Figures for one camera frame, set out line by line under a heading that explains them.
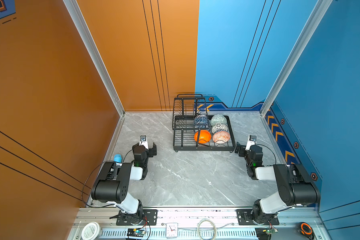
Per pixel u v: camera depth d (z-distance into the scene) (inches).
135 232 27.9
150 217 29.1
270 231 27.4
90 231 25.7
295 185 18.0
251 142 31.8
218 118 42.8
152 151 33.6
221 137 40.3
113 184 18.2
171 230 27.0
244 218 28.5
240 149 33.6
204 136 39.3
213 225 27.8
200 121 42.8
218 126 41.5
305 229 26.7
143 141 31.7
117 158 35.9
